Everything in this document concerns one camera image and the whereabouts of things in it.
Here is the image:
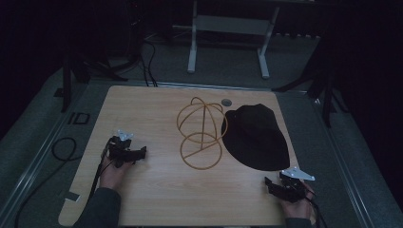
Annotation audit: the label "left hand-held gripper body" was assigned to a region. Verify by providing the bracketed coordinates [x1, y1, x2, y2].
[107, 128, 138, 169]

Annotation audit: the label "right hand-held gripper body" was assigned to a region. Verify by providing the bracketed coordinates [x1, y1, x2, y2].
[276, 166, 317, 204]

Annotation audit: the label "black bucket hat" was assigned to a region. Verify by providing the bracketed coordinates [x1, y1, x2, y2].
[221, 103, 291, 172]

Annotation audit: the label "yellow wire hat stand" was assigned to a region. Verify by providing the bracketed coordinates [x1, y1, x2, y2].
[176, 96, 229, 171]

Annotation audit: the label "person's right hand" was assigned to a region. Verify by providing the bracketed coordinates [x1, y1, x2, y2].
[279, 181, 317, 220]

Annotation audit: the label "person's left hand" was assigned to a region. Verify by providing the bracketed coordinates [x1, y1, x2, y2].
[99, 155, 135, 192]

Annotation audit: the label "black tripod stand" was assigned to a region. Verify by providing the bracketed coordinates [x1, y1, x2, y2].
[271, 41, 351, 129]
[53, 47, 129, 114]

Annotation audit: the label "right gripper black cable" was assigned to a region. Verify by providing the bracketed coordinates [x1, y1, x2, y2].
[303, 182, 329, 228]

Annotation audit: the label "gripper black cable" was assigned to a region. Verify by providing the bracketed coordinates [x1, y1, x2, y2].
[303, 182, 329, 228]
[87, 139, 114, 201]

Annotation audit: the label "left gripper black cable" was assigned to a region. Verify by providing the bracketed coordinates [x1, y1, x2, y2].
[87, 139, 114, 201]

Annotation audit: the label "black floor cable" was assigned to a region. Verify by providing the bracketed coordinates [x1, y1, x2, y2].
[13, 136, 78, 228]

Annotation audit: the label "black hanging cables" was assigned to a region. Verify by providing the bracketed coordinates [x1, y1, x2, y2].
[138, 18, 159, 88]

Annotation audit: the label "white metal desk frame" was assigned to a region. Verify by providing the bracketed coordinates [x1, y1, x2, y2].
[186, 0, 281, 80]

